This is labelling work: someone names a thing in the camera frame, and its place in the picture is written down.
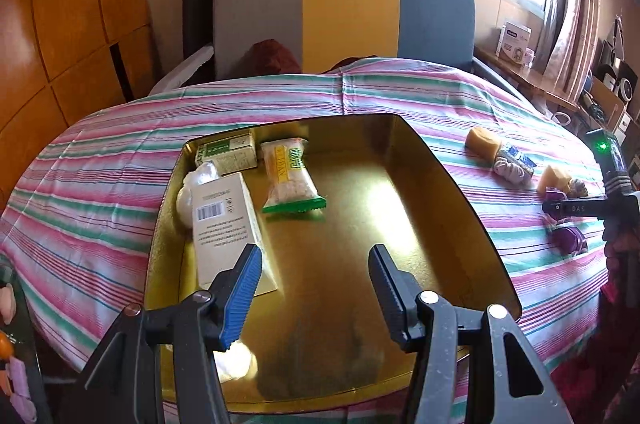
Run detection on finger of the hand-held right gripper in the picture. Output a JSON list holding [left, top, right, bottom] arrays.
[[542, 198, 608, 219]]

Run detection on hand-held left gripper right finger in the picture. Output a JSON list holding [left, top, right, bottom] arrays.
[[369, 244, 576, 424]]

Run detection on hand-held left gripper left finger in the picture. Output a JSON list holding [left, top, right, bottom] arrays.
[[70, 244, 264, 424]]

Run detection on cream cardboard box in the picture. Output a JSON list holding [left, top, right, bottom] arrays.
[[191, 173, 281, 300]]

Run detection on blue snack carton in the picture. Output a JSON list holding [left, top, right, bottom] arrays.
[[500, 143, 540, 170]]

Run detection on gold metal tin tray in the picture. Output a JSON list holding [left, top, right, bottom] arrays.
[[144, 114, 523, 417]]

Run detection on yellow sponge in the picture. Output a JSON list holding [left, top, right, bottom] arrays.
[[537, 164, 571, 196], [465, 127, 502, 160]]

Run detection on white plastic bag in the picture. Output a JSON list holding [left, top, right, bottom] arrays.
[[175, 161, 221, 225]]

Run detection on white green snack packet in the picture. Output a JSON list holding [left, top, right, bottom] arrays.
[[260, 138, 327, 215]]

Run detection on green paper box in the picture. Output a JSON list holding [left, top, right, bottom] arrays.
[[195, 130, 258, 172]]

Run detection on brown cardboard box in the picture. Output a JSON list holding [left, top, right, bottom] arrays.
[[580, 77, 628, 130]]

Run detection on black and white appliance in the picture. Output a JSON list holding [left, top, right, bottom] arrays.
[[597, 19, 640, 105]]

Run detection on wooden side table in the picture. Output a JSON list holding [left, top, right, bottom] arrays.
[[475, 47, 581, 112]]

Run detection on red garment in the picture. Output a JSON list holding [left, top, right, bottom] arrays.
[[550, 284, 640, 424]]

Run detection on white product box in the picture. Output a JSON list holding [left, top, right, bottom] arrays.
[[496, 21, 533, 65]]

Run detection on patterned beige curtain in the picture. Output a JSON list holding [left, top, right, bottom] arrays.
[[542, 0, 616, 95]]

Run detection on striped pink green tablecloth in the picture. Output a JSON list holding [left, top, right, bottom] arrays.
[[0, 57, 616, 424]]

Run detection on dark cloth with pink print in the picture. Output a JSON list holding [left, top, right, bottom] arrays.
[[0, 254, 51, 424]]

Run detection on dark red cloth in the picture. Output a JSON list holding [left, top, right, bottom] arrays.
[[245, 38, 371, 76]]

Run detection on grey yellow blue chair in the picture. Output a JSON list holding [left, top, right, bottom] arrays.
[[150, 0, 551, 115]]

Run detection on black rolled mat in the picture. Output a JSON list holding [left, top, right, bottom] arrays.
[[181, 0, 221, 60]]

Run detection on wooden wardrobe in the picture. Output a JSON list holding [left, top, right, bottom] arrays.
[[0, 0, 166, 140]]

